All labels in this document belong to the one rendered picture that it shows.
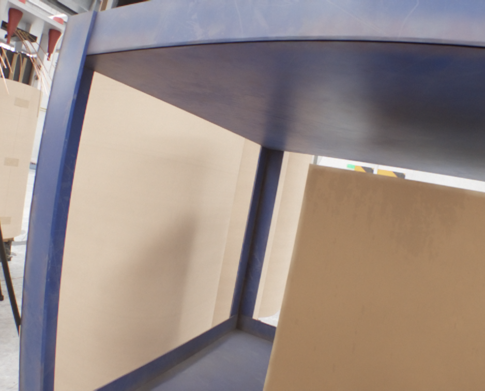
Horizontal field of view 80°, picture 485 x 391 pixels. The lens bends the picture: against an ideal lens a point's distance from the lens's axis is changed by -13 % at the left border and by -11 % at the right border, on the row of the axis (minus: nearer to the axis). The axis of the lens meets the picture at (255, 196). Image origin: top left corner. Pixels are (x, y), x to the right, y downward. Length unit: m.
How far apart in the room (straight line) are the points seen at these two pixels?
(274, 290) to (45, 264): 1.33
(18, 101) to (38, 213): 1.98
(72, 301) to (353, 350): 0.63
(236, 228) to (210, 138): 0.42
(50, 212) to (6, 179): 1.99
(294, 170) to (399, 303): 1.28
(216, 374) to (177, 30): 0.46
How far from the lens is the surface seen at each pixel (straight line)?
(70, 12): 11.31
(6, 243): 2.54
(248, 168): 1.01
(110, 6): 0.97
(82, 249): 0.71
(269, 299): 1.54
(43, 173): 0.28
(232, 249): 1.03
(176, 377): 0.51
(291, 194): 1.46
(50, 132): 0.28
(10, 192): 2.28
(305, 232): 0.21
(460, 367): 0.22
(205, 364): 0.55
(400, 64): 0.18
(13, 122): 2.24
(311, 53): 0.18
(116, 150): 0.65
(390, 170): 6.00
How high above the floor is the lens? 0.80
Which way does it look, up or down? 2 degrees down
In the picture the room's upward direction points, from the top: 11 degrees clockwise
